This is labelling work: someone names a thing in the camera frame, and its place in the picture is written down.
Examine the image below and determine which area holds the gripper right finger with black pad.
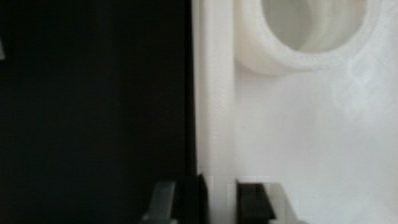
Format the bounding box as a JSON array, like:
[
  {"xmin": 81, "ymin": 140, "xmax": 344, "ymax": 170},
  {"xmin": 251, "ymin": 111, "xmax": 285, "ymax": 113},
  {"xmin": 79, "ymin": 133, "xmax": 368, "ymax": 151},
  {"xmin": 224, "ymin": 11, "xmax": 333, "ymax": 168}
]
[{"xmin": 235, "ymin": 178, "xmax": 310, "ymax": 224}]

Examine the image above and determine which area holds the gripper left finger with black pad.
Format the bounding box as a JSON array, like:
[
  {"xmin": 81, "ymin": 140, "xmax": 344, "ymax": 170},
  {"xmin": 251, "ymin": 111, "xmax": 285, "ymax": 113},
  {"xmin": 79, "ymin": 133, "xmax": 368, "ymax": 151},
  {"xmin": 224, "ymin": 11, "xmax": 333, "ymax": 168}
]
[{"xmin": 139, "ymin": 176, "xmax": 208, "ymax": 224}]

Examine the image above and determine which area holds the white square table top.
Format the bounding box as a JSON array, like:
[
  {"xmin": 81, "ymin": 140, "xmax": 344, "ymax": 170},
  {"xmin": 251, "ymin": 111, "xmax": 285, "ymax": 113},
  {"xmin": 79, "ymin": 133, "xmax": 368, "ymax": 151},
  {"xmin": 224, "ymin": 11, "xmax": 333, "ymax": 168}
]
[{"xmin": 193, "ymin": 0, "xmax": 398, "ymax": 224}]

